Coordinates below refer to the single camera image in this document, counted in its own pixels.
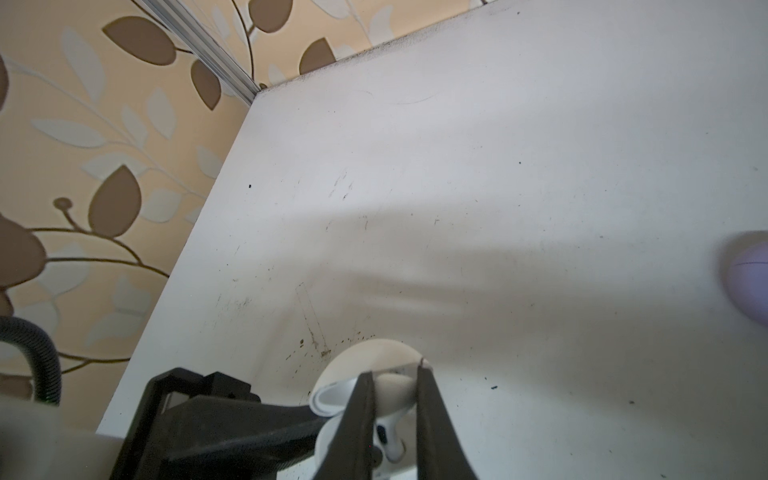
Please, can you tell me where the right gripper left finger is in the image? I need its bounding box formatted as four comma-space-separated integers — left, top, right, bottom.
314, 372, 376, 480

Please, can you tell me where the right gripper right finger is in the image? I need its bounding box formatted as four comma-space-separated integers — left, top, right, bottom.
416, 365, 478, 480

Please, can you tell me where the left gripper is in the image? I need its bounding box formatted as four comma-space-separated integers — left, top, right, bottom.
111, 368, 327, 479

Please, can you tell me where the white round charging case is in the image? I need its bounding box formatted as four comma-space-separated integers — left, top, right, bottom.
309, 339, 429, 479

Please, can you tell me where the purple round charging case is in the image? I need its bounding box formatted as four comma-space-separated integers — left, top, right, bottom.
725, 241, 767, 327

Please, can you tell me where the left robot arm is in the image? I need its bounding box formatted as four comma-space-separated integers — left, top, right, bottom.
1, 316, 324, 479

